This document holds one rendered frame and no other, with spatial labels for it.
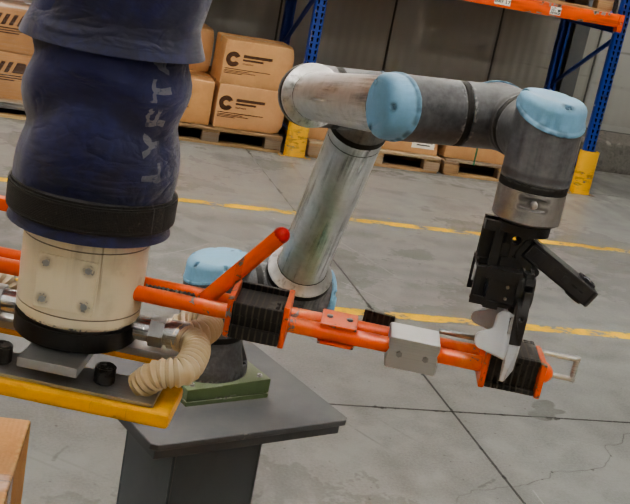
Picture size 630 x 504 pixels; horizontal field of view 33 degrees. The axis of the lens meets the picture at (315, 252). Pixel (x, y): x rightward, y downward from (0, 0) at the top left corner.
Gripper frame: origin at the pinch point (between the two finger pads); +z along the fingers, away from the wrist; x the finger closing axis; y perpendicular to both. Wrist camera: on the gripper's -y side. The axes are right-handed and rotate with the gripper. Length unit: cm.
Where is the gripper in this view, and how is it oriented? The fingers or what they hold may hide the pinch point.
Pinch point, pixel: (504, 362)
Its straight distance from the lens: 149.4
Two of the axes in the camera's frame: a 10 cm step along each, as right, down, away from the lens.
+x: -0.9, 2.7, -9.6
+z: -1.8, 9.4, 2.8
